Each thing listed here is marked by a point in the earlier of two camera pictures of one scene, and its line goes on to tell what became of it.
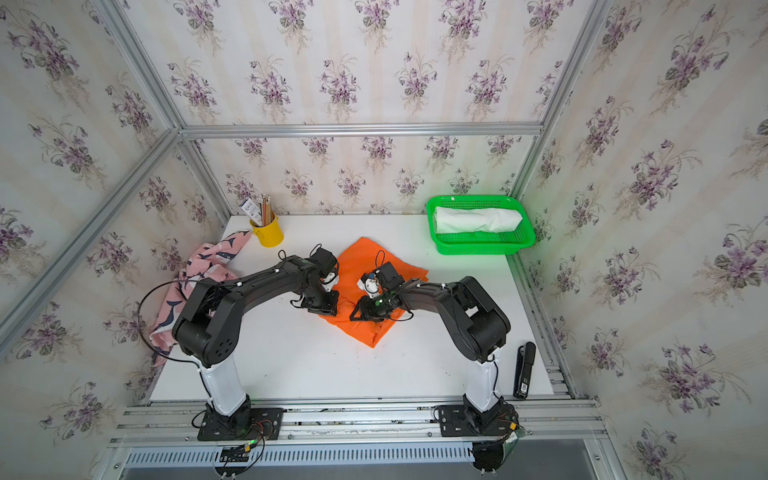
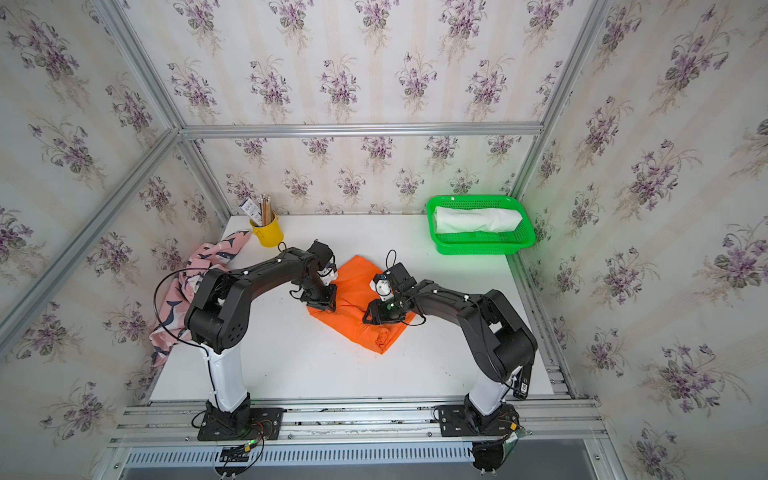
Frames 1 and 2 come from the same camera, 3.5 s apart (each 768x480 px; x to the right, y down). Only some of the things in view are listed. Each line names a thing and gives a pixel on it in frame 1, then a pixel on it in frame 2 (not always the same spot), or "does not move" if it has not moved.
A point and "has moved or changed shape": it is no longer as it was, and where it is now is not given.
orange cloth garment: (354, 260) has moved or changed shape
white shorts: (466, 220) does not move
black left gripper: (329, 308) does not move
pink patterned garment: (209, 262) does not move
